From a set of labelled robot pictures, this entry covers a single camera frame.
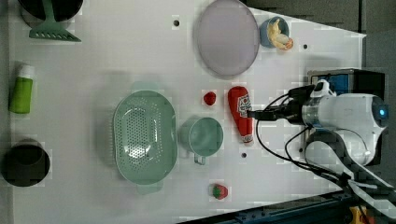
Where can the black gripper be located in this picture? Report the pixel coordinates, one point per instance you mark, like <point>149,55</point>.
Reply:
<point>292,111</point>

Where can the red ketchup bottle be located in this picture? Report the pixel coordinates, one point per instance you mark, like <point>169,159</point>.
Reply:
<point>239,104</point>

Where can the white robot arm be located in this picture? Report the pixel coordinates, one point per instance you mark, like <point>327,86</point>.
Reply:
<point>343,134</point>

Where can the small red toy fruit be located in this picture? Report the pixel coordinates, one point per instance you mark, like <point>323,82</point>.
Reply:
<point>210,98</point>

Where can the green metal cup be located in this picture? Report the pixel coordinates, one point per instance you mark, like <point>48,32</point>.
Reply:
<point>202,136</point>

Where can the yellow toy in bowl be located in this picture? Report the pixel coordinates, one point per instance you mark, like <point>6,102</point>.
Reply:
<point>275,36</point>

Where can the black blue box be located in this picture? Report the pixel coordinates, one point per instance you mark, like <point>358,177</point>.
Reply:
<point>351,81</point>

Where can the grey round plate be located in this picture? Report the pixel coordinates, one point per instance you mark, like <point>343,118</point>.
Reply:
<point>227,37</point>

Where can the blue bowl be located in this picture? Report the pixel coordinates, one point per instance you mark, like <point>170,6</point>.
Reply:
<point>284,27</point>

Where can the red strawberry toy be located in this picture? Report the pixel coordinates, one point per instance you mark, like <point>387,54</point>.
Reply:
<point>219,192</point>

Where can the green plastic spatula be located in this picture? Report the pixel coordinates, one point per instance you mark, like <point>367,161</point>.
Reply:
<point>50,29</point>

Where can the green bottle white cap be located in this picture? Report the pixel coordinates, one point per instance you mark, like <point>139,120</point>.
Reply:
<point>22,93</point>

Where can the black cylinder cup lower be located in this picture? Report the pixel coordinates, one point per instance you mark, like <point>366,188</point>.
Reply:
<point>25,165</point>

